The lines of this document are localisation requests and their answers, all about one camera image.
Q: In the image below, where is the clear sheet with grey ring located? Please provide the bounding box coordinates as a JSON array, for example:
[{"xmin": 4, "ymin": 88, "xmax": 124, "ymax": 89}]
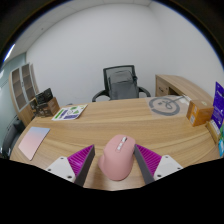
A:
[{"xmin": 147, "ymin": 95, "xmax": 188, "ymax": 117}]

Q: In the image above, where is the wooden side desk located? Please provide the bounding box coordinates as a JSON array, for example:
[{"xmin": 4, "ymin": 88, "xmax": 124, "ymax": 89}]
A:
[{"xmin": 154, "ymin": 74, "xmax": 214, "ymax": 106}]

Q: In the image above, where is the purple box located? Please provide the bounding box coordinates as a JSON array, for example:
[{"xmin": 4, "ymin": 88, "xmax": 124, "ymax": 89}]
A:
[{"xmin": 210, "ymin": 81, "xmax": 224, "ymax": 131}]

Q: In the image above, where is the black mesh office chair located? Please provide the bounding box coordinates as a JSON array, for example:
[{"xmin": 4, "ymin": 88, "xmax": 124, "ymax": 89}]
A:
[{"xmin": 91, "ymin": 64, "xmax": 152, "ymax": 103}]

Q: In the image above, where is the white sheet with green-purple prints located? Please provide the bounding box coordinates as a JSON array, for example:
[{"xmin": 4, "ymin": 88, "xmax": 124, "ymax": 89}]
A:
[{"xmin": 51, "ymin": 103, "xmax": 89, "ymax": 121}]

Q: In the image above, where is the grey backpack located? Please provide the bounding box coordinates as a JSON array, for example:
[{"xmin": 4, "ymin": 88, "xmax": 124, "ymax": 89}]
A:
[{"xmin": 107, "ymin": 69, "xmax": 139, "ymax": 101}]

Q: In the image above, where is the black leather chair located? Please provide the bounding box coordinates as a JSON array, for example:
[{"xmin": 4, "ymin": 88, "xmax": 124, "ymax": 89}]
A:
[{"xmin": 1, "ymin": 114, "xmax": 25, "ymax": 159}]

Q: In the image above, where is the wooden shelf unit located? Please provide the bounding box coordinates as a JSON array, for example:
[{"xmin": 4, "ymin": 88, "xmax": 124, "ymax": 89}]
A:
[{"xmin": 8, "ymin": 62, "xmax": 40, "ymax": 126}]

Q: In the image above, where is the pink-blue gradient mouse pad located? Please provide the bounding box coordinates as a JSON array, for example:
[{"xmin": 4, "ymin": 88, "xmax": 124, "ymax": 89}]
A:
[{"xmin": 17, "ymin": 126, "xmax": 51, "ymax": 161}]

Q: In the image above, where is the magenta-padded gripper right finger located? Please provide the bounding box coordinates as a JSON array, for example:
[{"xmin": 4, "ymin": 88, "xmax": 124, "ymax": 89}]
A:
[{"xmin": 133, "ymin": 143, "xmax": 184, "ymax": 186}]

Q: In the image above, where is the teal box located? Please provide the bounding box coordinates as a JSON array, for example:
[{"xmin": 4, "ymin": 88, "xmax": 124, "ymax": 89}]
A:
[{"xmin": 217, "ymin": 133, "xmax": 224, "ymax": 158}]

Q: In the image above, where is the orange cardboard box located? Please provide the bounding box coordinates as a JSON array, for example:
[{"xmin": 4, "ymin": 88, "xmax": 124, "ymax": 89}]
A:
[{"xmin": 185, "ymin": 99, "xmax": 215, "ymax": 127}]

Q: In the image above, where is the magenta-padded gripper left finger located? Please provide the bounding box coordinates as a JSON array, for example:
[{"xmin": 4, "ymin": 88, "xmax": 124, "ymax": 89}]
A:
[{"xmin": 44, "ymin": 143, "xmax": 96, "ymax": 188}]

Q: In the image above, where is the pink computer mouse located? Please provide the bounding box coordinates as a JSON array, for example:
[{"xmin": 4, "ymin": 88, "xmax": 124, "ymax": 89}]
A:
[{"xmin": 97, "ymin": 134, "xmax": 137, "ymax": 182}]

